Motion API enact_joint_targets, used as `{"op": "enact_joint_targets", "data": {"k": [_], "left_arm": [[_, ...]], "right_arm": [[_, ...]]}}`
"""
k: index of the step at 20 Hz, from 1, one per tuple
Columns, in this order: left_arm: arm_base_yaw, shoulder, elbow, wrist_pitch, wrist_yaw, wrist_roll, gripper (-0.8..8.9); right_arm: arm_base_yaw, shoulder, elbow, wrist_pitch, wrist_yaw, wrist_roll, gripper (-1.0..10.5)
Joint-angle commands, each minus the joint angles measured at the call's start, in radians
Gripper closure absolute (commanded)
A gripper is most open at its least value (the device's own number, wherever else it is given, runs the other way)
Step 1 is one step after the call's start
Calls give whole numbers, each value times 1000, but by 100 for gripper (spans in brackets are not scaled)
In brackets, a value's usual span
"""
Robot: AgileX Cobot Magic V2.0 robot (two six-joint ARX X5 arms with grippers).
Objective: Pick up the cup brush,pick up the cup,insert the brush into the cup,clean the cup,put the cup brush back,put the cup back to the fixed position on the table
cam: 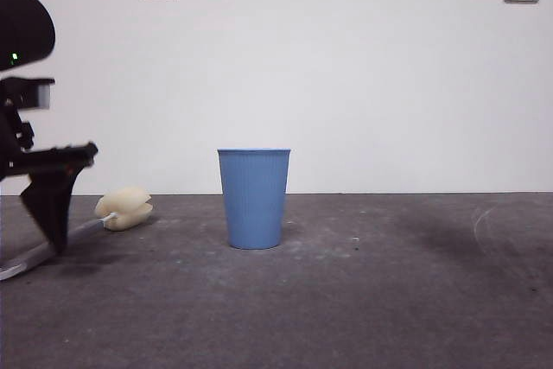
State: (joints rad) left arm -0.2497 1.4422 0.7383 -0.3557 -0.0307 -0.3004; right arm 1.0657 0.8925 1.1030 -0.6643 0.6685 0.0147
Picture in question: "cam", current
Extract blue ribbed plastic cup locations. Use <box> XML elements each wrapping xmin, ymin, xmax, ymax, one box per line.
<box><xmin>216</xmin><ymin>148</ymin><xmax>292</xmax><ymax>251</ymax></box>

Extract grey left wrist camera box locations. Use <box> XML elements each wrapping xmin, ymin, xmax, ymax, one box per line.
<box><xmin>7</xmin><ymin>76</ymin><xmax>57</xmax><ymax>111</ymax></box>

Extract sponge cup brush grey handle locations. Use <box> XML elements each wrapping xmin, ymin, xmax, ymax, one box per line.
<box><xmin>0</xmin><ymin>186</ymin><xmax>154</xmax><ymax>282</ymax></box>

